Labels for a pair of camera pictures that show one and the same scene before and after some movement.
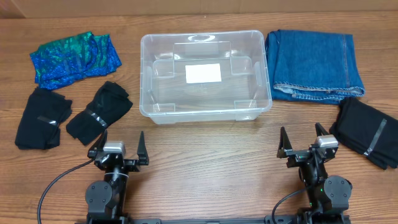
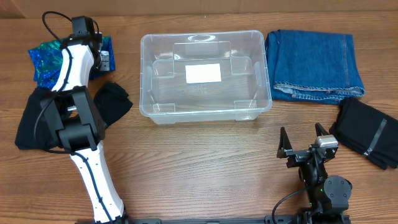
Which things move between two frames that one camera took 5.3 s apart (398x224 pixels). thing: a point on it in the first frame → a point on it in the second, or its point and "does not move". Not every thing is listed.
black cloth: x=367 y=130 does not move
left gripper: x=134 y=165 → x=105 y=63
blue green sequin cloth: x=60 y=61 does not move
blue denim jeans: x=313 y=67 does not move
